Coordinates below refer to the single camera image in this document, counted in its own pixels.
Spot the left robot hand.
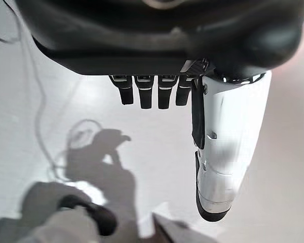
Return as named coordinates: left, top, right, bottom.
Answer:
left=15, top=0, right=304, bottom=222

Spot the thin white floor cable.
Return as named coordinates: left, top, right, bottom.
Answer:
left=0, top=15, right=71, bottom=183

